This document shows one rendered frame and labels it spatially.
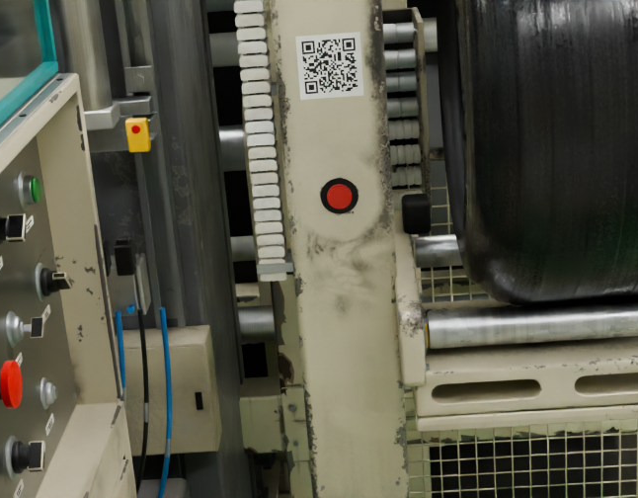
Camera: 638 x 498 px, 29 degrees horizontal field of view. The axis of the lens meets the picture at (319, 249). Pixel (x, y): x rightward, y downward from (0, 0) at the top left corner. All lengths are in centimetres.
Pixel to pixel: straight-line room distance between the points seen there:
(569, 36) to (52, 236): 58
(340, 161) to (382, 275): 16
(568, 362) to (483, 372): 10
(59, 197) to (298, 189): 32
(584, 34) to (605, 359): 42
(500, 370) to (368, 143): 31
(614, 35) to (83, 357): 66
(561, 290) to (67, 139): 58
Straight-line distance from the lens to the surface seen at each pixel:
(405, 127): 190
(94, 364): 139
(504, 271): 142
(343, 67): 147
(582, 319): 151
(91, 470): 128
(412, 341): 145
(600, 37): 131
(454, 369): 149
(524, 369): 150
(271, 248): 154
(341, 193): 150
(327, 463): 165
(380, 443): 164
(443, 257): 175
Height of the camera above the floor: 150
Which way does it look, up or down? 19 degrees down
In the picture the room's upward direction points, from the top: 5 degrees counter-clockwise
